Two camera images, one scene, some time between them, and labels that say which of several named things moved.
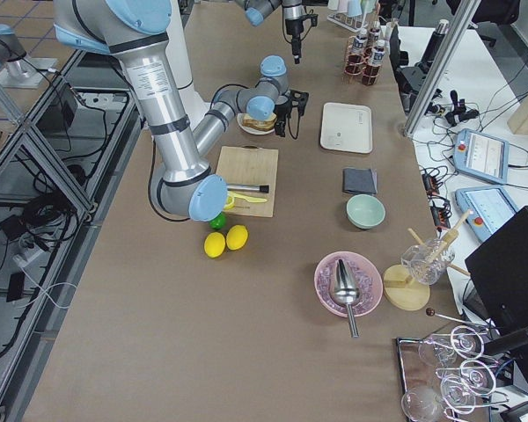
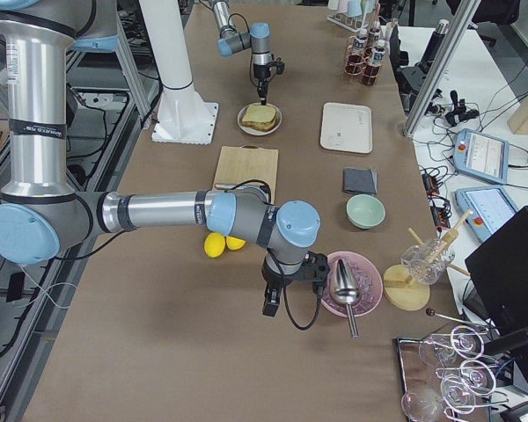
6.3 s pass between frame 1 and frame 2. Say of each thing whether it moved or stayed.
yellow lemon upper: stayed
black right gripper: moved
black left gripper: moved
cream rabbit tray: stayed
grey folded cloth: stayed
